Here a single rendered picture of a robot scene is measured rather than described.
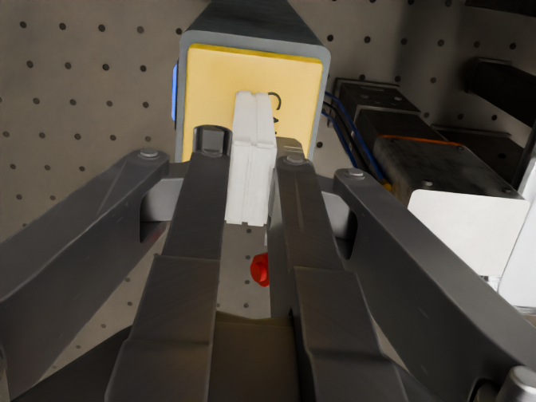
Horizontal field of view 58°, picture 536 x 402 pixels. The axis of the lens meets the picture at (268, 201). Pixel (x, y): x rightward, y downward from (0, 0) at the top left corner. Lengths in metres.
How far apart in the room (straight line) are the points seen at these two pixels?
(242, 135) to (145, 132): 0.57
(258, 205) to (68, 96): 0.59
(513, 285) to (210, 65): 0.39
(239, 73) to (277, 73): 0.02
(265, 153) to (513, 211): 0.27
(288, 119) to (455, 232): 0.20
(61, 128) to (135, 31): 0.18
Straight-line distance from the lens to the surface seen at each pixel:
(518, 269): 0.52
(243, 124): 0.17
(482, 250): 0.41
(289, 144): 0.18
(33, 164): 0.79
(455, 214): 0.38
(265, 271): 0.29
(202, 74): 0.22
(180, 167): 0.15
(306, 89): 0.22
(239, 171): 0.16
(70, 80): 0.73
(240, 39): 0.23
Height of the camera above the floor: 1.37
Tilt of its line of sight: 63 degrees down
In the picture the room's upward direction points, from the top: 176 degrees clockwise
